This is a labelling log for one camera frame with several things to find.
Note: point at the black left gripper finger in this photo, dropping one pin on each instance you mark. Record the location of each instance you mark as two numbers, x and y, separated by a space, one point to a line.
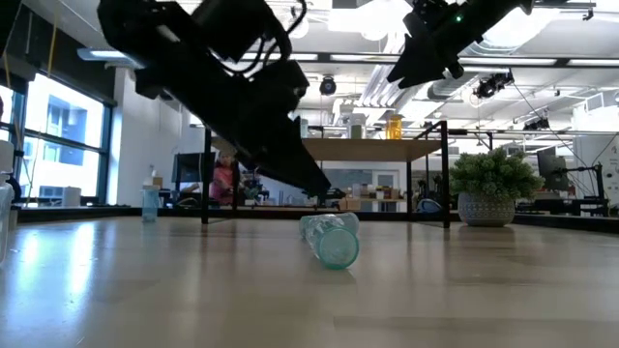
280 154

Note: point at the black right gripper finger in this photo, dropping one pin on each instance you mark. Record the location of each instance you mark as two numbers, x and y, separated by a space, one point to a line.
411 67

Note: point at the orange medicine bottle white cap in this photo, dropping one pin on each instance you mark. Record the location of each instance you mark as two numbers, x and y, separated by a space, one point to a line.
394 128

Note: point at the clear medicine bottle white cap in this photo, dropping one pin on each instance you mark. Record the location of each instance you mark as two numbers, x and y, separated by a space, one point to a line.
5 222
359 129

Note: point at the person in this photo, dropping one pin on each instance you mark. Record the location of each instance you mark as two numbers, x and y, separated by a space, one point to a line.
222 179

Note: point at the long ceiling light strip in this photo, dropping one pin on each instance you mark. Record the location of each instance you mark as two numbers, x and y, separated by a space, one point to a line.
508 61

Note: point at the black monitor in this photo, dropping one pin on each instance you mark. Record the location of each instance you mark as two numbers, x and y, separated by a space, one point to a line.
191 166
551 166

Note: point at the black ceiling spotlight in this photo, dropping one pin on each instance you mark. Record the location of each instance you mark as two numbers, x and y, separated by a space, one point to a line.
328 85

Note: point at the cardboard box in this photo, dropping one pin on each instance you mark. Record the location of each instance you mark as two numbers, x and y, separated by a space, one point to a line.
350 204
154 182

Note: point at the blue round object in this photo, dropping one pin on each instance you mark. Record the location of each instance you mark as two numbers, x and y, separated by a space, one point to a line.
428 207

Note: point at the green plant in grey pot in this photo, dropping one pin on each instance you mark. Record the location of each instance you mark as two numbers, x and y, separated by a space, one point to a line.
493 183

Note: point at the white cabinet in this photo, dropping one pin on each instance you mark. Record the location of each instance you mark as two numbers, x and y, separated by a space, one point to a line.
60 195

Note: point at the black rig fixture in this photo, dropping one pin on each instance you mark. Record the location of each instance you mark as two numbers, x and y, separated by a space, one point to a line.
15 186

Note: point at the silver ventilation duct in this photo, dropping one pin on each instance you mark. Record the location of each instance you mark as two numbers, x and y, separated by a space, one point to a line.
450 89

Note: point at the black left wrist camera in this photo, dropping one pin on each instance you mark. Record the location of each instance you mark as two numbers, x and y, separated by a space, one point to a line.
237 29

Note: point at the black ceiling camera cluster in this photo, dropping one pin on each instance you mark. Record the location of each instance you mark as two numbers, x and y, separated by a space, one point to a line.
537 124
493 84

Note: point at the wooden shelf black metal frame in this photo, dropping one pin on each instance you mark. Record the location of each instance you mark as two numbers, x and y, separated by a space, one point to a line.
377 150

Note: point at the black aluminium rig frame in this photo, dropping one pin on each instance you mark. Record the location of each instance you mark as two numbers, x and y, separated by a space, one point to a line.
97 213

